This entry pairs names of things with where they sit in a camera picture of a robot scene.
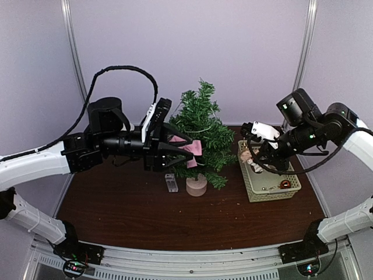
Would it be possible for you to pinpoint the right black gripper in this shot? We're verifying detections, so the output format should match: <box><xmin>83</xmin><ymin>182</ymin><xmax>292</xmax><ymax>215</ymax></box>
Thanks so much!
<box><xmin>254</xmin><ymin>120</ymin><xmax>322</xmax><ymax>172</ymax></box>

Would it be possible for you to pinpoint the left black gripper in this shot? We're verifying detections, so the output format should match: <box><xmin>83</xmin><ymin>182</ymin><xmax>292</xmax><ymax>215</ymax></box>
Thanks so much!
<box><xmin>98</xmin><ymin>121</ymin><xmax>194</xmax><ymax>172</ymax></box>

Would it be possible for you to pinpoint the white round ornament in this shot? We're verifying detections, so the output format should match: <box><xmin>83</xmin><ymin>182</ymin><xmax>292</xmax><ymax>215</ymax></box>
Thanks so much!
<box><xmin>240</xmin><ymin>148</ymin><xmax>263</xmax><ymax>174</ymax></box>

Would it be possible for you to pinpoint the pink felt bow ornament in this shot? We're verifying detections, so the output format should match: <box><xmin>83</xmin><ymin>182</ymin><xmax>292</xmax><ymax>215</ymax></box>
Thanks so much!
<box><xmin>170</xmin><ymin>135</ymin><xmax>202</xmax><ymax>169</ymax></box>

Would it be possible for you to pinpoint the red bauble ornament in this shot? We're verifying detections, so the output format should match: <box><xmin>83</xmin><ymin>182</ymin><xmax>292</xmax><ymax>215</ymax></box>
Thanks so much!
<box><xmin>279</xmin><ymin>180</ymin><xmax>291</xmax><ymax>189</ymax></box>

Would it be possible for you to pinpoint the clear battery box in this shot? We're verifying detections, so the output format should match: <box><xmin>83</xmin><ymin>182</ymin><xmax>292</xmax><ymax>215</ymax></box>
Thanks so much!
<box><xmin>164</xmin><ymin>173</ymin><xmax>178</xmax><ymax>193</ymax></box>

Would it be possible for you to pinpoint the small green christmas tree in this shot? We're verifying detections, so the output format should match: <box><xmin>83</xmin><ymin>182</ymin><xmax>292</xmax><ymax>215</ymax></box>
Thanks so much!
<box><xmin>168</xmin><ymin>79</ymin><xmax>237</xmax><ymax>190</ymax></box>

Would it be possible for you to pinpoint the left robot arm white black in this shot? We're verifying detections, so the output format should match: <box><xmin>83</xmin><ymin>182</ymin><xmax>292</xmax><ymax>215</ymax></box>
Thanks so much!
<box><xmin>1</xmin><ymin>97</ymin><xmax>193</xmax><ymax>259</ymax></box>

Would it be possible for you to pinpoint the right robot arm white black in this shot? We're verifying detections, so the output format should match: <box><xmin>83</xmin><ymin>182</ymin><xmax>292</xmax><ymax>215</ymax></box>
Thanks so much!
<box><xmin>251</xmin><ymin>88</ymin><xmax>372</xmax><ymax>174</ymax></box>

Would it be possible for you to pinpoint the beige plastic basket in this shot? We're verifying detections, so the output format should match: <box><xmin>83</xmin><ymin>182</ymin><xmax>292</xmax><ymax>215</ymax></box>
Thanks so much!
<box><xmin>237</xmin><ymin>140</ymin><xmax>301</xmax><ymax>202</ymax></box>

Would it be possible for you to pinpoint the right black cable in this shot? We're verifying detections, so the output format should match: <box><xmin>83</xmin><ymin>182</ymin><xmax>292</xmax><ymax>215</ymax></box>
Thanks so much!
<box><xmin>247</xmin><ymin>116</ymin><xmax>362</xmax><ymax>176</ymax></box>

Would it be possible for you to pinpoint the black cable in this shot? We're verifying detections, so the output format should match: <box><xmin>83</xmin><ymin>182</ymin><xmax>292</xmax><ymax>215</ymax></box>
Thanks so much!
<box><xmin>0</xmin><ymin>65</ymin><xmax>159</xmax><ymax>161</ymax></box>
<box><xmin>247</xmin><ymin>116</ymin><xmax>362</xmax><ymax>176</ymax></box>

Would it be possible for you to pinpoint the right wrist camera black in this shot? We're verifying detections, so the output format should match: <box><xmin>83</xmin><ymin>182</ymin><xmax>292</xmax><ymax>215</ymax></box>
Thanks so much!
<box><xmin>241</xmin><ymin>121</ymin><xmax>281</xmax><ymax>148</ymax></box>

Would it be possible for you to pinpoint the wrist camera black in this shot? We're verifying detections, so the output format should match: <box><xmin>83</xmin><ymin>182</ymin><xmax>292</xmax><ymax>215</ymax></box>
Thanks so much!
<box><xmin>140</xmin><ymin>98</ymin><xmax>173</xmax><ymax>144</ymax></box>
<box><xmin>241</xmin><ymin>121</ymin><xmax>281</xmax><ymax>148</ymax></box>

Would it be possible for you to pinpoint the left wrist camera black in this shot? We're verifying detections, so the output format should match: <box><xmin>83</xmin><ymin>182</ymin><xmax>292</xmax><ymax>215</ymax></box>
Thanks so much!
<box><xmin>140</xmin><ymin>98</ymin><xmax>173</xmax><ymax>144</ymax></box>

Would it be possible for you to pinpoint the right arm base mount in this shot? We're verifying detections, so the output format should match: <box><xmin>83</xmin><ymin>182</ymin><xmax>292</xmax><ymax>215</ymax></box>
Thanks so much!
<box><xmin>278</xmin><ymin>223</ymin><xmax>329</xmax><ymax>264</ymax></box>

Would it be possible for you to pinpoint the left black cable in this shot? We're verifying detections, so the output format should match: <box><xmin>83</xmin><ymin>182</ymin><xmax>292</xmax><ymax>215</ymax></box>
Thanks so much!
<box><xmin>0</xmin><ymin>65</ymin><xmax>159</xmax><ymax>161</ymax></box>

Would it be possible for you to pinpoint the front aluminium rail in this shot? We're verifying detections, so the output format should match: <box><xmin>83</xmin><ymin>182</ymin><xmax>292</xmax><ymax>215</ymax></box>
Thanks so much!
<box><xmin>29</xmin><ymin>224</ymin><xmax>356</xmax><ymax>280</ymax></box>

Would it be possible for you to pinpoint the right aluminium frame post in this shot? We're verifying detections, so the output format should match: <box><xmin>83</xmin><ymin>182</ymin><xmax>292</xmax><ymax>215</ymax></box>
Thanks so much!
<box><xmin>293</xmin><ymin>0</ymin><xmax>318</xmax><ymax>90</ymax></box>

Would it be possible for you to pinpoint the aluminium frame post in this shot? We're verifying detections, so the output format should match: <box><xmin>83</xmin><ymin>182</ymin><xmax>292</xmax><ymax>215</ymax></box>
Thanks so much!
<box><xmin>293</xmin><ymin>0</ymin><xmax>318</xmax><ymax>90</ymax></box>
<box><xmin>61</xmin><ymin>0</ymin><xmax>87</xmax><ymax>101</ymax></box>

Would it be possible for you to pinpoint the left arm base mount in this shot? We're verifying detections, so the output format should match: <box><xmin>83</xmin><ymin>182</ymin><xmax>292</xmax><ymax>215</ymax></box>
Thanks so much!
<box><xmin>54</xmin><ymin>221</ymin><xmax>104</xmax><ymax>265</ymax></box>

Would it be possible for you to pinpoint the left aluminium frame post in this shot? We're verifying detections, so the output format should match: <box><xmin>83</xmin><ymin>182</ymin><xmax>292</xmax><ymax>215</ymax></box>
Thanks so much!
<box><xmin>61</xmin><ymin>0</ymin><xmax>87</xmax><ymax>101</ymax></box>

